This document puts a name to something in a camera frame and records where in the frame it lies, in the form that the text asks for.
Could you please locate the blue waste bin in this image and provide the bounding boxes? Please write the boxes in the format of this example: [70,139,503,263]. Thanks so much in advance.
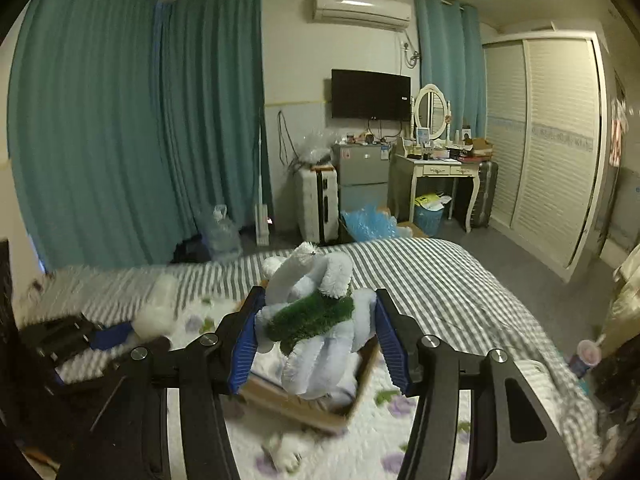
[412,202,445,239]

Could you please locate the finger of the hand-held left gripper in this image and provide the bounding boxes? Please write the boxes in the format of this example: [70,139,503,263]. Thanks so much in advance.
[91,322,135,352]

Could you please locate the dark floor bag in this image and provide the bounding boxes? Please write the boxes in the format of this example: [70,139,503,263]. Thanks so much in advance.
[171,236,212,264]

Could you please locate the white sliding door wardrobe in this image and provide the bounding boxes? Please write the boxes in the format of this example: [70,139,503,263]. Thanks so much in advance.
[481,29,617,284]

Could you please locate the clear water jug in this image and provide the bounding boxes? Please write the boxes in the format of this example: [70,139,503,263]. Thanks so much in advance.
[199,204,244,262]

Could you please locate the small white plush toy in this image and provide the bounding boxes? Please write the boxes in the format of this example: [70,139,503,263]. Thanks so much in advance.
[260,431,302,472]

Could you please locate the white air conditioner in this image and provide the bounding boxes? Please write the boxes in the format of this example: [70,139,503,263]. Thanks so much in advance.
[313,0,412,31]

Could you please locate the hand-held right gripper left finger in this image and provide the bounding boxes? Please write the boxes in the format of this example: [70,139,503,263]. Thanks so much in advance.
[120,286,268,480]

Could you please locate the white floral fleece blanket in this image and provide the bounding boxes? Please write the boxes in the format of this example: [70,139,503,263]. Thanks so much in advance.
[162,294,478,480]

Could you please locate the white dressing table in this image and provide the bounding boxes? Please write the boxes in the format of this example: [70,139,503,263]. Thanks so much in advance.
[389,150,482,234]

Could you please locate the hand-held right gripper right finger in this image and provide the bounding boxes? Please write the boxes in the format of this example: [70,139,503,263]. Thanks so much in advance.
[374,288,583,480]

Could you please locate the striped grey white bed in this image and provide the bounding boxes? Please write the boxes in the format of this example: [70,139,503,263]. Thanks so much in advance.
[50,237,603,463]

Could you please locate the white stick vacuum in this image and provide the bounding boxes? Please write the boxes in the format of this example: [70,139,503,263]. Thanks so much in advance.
[253,106,272,247]

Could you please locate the narrow teal curtain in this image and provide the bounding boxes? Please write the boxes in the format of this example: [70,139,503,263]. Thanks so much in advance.
[414,0,489,142]

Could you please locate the black wall cable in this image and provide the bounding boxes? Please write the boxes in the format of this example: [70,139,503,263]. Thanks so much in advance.
[276,109,297,167]

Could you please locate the clear plastic bag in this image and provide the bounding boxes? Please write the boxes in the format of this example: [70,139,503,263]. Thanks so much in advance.
[294,129,337,167]

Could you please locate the white suitcase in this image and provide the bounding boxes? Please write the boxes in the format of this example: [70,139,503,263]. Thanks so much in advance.
[294,161,342,247]

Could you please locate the dark suitcase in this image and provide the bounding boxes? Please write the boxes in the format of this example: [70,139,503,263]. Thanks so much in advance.
[469,159,500,227]

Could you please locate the wide teal curtain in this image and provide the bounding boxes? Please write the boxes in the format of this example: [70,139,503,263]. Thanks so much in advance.
[7,0,275,272]

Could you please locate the blue plastic wrap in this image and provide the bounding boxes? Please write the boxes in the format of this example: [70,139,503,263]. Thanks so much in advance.
[342,203,414,246]

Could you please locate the pink cup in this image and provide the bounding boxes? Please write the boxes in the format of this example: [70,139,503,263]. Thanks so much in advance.
[569,339,602,380]

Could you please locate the cardboard box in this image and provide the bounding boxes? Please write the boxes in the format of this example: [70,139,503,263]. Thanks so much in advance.
[235,280,382,435]

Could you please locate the black wall television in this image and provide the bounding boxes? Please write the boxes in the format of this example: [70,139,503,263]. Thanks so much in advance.
[330,68,412,122]

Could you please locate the oval vanity mirror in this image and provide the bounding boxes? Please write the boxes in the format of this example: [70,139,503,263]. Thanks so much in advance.
[412,83,452,142]

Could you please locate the grey mini fridge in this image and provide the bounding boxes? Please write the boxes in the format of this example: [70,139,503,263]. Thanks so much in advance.
[331,142,391,217]

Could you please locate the white plush toy green scarf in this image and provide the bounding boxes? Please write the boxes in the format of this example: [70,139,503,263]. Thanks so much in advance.
[255,241,378,401]

